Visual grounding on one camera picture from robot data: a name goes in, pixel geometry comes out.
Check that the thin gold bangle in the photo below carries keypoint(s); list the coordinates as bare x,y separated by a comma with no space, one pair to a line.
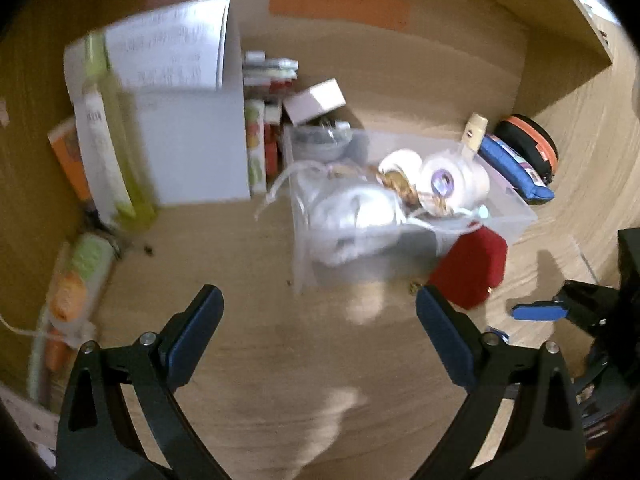
437,205

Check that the printed paper sheet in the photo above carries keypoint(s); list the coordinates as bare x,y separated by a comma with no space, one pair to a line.
170,45

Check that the red jewelry box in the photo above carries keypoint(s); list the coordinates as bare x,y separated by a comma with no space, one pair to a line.
470,270

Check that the wooden shelf partition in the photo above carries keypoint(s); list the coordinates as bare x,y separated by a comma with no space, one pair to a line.
565,60

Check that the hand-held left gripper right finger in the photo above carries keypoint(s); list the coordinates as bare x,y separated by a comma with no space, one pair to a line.
445,340

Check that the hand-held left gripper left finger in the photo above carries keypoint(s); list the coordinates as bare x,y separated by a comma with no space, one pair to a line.
195,340

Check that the orange green snack packet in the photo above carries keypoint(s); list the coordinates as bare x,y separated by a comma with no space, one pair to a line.
80,270

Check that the white paper file box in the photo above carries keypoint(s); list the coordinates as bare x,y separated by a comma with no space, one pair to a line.
190,145

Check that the white tube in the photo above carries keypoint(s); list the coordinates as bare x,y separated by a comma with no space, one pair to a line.
97,140

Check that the yellow green bottle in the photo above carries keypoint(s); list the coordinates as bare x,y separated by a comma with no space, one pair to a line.
125,160

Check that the small white cardboard box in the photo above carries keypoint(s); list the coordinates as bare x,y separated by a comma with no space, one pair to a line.
315,102

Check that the black orange round case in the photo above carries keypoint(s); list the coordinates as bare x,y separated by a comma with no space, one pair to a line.
530,140

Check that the white tape rolls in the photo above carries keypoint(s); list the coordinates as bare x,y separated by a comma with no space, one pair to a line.
455,180

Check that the orange book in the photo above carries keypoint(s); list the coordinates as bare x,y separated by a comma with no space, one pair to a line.
70,160

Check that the pale green object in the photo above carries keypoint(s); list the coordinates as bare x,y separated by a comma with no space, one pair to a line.
481,212

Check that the wooden desktop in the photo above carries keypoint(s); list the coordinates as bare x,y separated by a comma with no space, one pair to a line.
250,310

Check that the white fabric bundle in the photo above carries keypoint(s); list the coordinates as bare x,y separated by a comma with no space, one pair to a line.
355,220

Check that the clear plastic storage box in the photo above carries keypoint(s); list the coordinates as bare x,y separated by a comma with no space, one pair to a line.
505,215

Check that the fruit print booklet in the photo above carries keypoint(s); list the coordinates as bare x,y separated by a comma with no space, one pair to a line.
255,150

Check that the blue patchwork pencil case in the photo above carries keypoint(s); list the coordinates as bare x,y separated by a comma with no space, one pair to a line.
515,170

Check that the stack of colourful packets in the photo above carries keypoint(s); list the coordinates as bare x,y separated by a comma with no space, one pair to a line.
270,70

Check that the small black clip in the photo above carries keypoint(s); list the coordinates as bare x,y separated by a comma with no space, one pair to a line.
148,248

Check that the orange paper note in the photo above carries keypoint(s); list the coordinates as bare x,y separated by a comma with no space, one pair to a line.
340,2

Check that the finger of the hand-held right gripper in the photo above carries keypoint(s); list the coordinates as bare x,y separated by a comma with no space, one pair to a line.
496,334
540,311

